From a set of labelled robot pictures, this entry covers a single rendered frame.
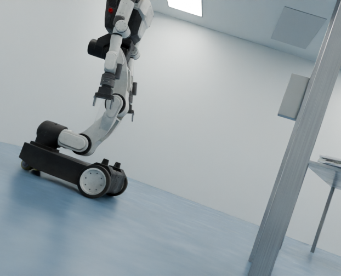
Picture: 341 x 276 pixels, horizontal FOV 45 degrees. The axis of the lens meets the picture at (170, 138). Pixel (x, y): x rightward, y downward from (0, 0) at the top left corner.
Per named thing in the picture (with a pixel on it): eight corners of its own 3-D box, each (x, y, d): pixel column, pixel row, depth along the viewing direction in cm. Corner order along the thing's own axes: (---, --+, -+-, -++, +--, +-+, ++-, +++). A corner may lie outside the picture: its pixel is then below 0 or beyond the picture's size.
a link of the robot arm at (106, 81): (92, 94, 250) (96, 75, 251) (96, 98, 259) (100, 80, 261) (112, 98, 249) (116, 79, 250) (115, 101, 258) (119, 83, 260)
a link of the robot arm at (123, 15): (107, 28, 253) (119, -5, 256) (112, 36, 266) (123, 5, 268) (124, 33, 252) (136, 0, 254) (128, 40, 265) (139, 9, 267)
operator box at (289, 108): (277, 115, 244) (290, 75, 246) (305, 124, 240) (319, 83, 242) (277, 113, 238) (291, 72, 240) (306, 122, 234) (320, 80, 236)
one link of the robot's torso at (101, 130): (63, 144, 267) (111, 89, 268) (73, 148, 286) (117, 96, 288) (81, 160, 264) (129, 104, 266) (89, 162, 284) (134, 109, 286)
